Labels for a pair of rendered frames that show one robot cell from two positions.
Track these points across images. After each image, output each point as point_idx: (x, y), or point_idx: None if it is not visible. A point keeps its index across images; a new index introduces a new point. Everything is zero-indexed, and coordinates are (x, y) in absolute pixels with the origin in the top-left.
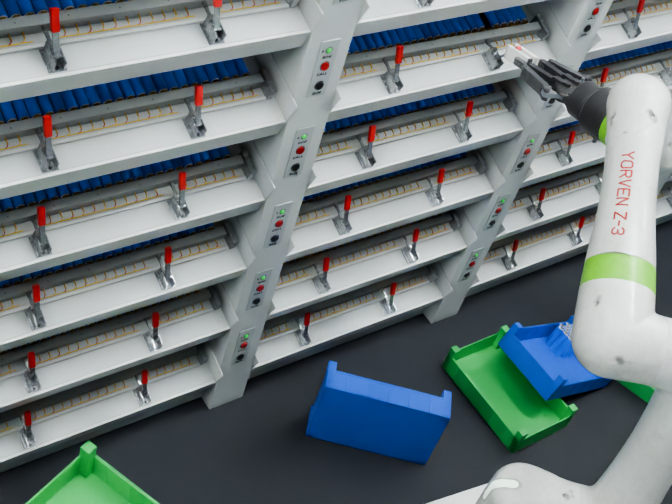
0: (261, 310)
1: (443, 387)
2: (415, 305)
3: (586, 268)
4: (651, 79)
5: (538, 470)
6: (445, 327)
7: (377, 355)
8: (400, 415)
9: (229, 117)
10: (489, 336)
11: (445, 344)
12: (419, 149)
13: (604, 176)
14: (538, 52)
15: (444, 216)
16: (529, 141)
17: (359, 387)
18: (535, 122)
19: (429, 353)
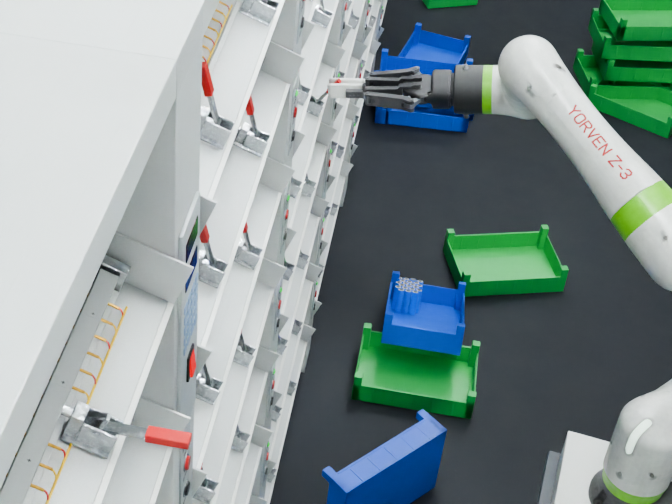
0: (265, 476)
1: (373, 414)
2: (298, 367)
3: (624, 218)
4: (532, 39)
5: (644, 398)
6: (316, 366)
7: (302, 436)
8: (409, 462)
9: (244, 322)
10: (361, 342)
11: (333, 379)
12: (297, 227)
13: (564, 139)
14: (321, 73)
15: None
16: (329, 153)
17: (367, 468)
18: None
19: (332, 397)
